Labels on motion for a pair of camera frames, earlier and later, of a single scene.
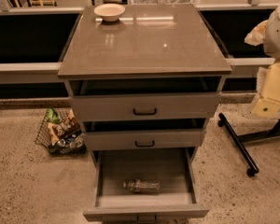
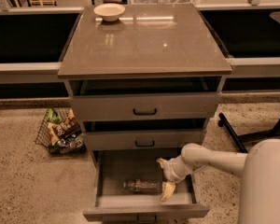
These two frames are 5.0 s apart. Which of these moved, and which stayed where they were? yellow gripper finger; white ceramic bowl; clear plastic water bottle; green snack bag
Moved: yellow gripper finger
Stayed: green snack bag; white ceramic bowl; clear plastic water bottle
